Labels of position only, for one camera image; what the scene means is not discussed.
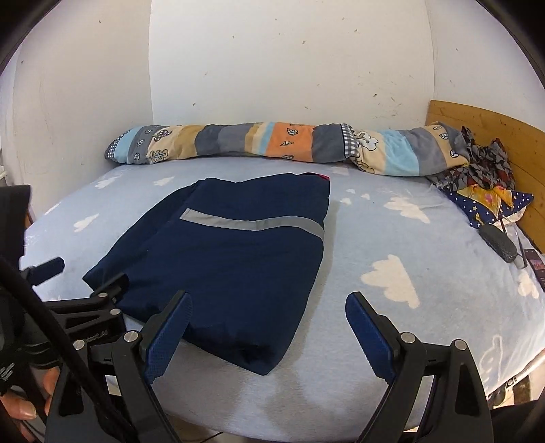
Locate light blue cloud bedsheet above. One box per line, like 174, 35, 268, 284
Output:
19, 155, 545, 439

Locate wooden headboard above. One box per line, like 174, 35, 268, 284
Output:
425, 100, 545, 252

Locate grey red patterned cloth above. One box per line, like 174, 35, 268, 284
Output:
426, 126, 516, 192

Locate navy jacket with red collar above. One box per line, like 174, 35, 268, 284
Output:
82, 172, 332, 376

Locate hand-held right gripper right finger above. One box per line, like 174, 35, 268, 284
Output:
345, 292, 495, 443

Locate rolled striped patchwork quilt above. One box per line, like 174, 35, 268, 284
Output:
104, 121, 471, 177

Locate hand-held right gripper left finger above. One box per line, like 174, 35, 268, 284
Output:
45, 290, 193, 443

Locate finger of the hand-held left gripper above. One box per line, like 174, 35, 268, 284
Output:
43, 273, 129, 347
19, 257, 65, 286

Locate black smartphone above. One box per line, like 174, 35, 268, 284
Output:
523, 248, 545, 294

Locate navy star yellow pillow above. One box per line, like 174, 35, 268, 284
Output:
443, 183, 535, 231

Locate person's left hand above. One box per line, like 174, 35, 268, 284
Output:
0, 366, 60, 431

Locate black cable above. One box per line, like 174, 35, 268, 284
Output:
0, 258, 128, 443

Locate dark framed eyeglasses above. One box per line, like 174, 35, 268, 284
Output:
500, 217, 529, 270

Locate black speckled glasses case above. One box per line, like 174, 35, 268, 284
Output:
479, 224, 519, 263

